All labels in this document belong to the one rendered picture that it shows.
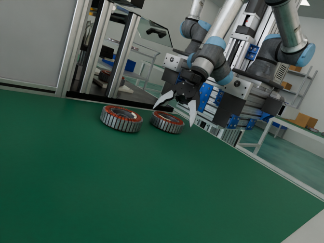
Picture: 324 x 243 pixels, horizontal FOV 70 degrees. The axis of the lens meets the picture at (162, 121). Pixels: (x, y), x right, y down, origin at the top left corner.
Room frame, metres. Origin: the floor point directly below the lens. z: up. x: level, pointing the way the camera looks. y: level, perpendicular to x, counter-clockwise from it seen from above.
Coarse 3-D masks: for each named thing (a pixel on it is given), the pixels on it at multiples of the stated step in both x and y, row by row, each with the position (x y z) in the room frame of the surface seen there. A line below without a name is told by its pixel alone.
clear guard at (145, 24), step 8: (120, 8) 0.86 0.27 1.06; (144, 24) 1.09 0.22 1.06; (152, 24) 0.97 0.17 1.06; (144, 32) 1.13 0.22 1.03; (152, 32) 1.07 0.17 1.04; (160, 32) 1.03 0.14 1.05; (168, 32) 0.98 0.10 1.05; (152, 40) 1.11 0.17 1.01; (160, 40) 1.06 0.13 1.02; (168, 40) 1.01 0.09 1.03
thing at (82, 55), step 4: (80, 48) 0.84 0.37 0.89; (84, 48) 0.86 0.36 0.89; (104, 48) 0.91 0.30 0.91; (108, 48) 0.92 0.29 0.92; (112, 48) 0.94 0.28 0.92; (84, 52) 0.89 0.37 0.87; (100, 52) 0.90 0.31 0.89; (104, 52) 0.91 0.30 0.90; (108, 52) 0.93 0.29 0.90; (112, 52) 0.94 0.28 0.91; (80, 56) 0.90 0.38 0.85; (84, 56) 0.87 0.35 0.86; (100, 56) 0.95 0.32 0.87; (104, 56) 0.91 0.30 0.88; (108, 56) 0.93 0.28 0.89; (112, 56) 0.94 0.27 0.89; (80, 60) 0.90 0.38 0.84; (108, 60) 0.94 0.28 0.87; (112, 60) 0.95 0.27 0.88
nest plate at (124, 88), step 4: (96, 76) 1.01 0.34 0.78; (96, 80) 0.93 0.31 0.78; (100, 80) 0.96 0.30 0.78; (100, 84) 0.90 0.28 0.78; (104, 84) 0.90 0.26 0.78; (120, 88) 0.95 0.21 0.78; (124, 88) 0.97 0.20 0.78; (128, 88) 1.01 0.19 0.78; (128, 92) 0.98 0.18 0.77; (132, 92) 0.99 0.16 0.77
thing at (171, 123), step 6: (156, 114) 0.72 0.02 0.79; (162, 114) 0.77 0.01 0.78; (168, 114) 0.78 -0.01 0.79; (150, 120) 0.72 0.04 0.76; (156, 120) 0.70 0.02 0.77; (162, 120) 0.69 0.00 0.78; (168, 120) 0.70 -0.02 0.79; (174, 120) 0.77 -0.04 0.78; (180, 120) 0.76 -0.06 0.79; (156, 126) 0.69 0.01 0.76; (162, 126) 0.69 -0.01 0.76; (168, 126) 0.69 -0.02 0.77; (174, 126) 0.69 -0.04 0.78; (180, 126) 0.71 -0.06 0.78; (168, 132) 0.69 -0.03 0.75; (174, 132) 0.70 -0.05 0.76; (180, 132) 0.72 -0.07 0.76
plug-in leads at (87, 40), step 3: (87, 21) 0.87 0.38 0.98; (90, 21) 0.87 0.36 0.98; (87, 24) 0.86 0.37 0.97; (90, 24) 0.87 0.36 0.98; (87, 27) 0.86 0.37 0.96; (90, 27) 0.87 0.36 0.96; (84, 36) 0.89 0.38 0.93; (87, 36) 0.87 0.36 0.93; (90, 36) 0.91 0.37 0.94; (84, 39) 0.89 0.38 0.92; (87, 39) 0.87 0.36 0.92; (81, 42) 0.85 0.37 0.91; (84, 42) 0.89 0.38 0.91; (87, 42) 0.87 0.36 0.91; (84, 45) 0.87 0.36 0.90; (87, 45) 0.88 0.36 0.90
